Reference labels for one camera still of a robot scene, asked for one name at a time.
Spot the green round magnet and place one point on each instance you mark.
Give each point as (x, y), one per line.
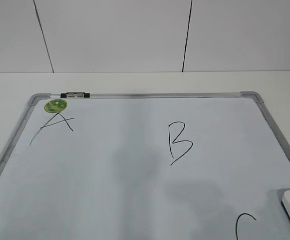
(55, 106)

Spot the white board with aluminium frame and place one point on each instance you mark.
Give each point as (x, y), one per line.
(146, 167)

